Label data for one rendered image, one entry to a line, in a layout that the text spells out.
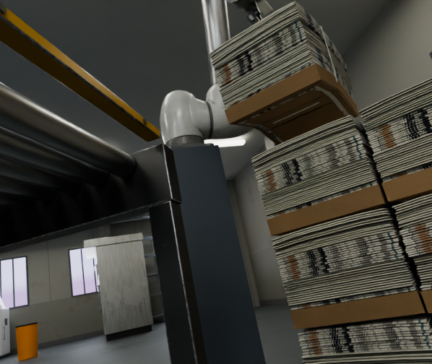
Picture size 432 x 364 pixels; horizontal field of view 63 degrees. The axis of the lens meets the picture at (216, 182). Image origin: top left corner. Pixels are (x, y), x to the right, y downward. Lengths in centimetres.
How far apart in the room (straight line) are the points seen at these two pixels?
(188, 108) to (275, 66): 47
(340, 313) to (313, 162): 35
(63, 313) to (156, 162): 1010
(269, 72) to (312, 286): 56
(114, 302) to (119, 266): 69
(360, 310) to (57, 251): 1033
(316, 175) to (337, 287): 26
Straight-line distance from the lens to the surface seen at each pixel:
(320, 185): 89
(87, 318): 1069
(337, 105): 115
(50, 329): 1079
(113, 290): 769
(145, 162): 73
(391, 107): 89
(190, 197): 121
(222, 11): 157
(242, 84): 105
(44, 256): 1096
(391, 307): 86
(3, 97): 51
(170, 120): 136
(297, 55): 100
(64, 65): 50
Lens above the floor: 50
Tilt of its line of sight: 17 degrees up
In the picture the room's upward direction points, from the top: 12 degrees counter-clockwise
